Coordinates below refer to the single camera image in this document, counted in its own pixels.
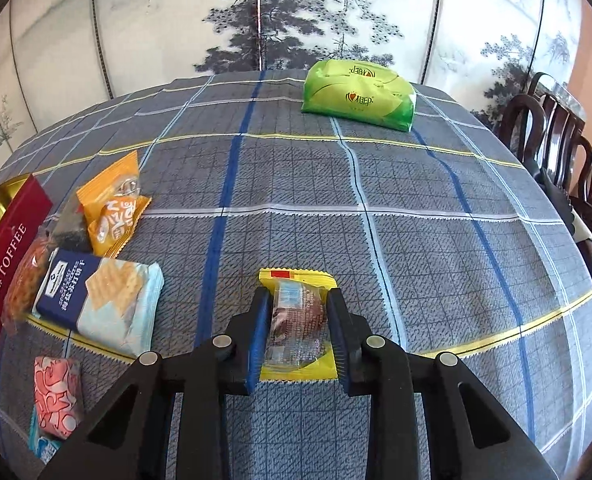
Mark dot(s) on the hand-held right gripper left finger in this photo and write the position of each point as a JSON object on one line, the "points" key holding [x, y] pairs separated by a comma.
{"points": [[258, 340]]}

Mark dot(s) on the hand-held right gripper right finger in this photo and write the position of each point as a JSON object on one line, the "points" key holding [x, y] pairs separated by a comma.
{"points": [[338, 340]]}

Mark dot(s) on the yellow snack packet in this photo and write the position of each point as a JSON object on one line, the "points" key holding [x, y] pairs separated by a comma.
{"points": [[296, 320]]}

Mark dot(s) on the blue cracker packet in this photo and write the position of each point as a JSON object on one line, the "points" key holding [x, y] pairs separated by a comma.
{"points": [[106, 300]]}

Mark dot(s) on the pink patterned snack packet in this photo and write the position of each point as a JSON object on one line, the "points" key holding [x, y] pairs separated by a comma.
{"points": [[56, 395]]}

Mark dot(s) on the dark snack packet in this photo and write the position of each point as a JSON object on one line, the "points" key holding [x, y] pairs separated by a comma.
{"points": [[71, 232]]}

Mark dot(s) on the light blue small packet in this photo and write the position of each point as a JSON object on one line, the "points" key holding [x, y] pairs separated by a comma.
{"points": [[43, 447]]}

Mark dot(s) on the clear orange snack packet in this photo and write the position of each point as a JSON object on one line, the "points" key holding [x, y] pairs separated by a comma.
{"points": [[23, 280]]}

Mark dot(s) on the red tin box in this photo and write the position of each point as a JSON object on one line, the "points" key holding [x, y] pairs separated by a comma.
{"points": [[11, 240]]}

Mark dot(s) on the grey plaid tablecloth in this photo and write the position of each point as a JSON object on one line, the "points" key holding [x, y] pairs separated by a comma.
{"points": [[296, 185]]}

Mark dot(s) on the green tissue pack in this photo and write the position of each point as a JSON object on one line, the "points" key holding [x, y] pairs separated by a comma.
{"points": [[356, 95]]}

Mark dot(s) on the black and white object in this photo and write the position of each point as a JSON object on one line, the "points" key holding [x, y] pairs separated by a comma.
{"points": [[568, 207]]}

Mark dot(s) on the painted folding screen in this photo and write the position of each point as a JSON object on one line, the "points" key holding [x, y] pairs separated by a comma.
{"points": [[176, 25]]}

